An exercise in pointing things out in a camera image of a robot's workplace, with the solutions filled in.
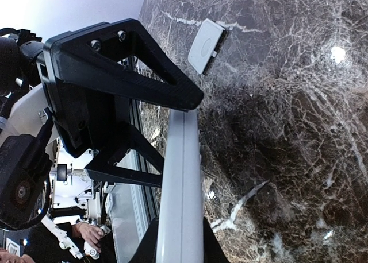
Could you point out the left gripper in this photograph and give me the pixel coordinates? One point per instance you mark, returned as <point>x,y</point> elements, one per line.
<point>90,76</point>

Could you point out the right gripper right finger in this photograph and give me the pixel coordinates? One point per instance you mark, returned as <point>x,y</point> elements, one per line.
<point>213,252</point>

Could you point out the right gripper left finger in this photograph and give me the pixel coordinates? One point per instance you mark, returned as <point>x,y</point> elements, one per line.
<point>146,251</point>

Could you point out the white remote control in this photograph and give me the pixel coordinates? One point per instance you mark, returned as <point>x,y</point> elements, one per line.
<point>180,230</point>

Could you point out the white battery cover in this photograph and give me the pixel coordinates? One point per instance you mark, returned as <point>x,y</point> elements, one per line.
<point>204,44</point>

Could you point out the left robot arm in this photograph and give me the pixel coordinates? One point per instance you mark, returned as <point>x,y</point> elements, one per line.
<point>20,50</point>

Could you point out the person in background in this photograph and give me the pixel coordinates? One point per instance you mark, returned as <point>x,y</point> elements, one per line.
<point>43,246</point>

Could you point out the white cable duct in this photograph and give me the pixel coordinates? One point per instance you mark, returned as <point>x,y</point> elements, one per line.
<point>129,219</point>

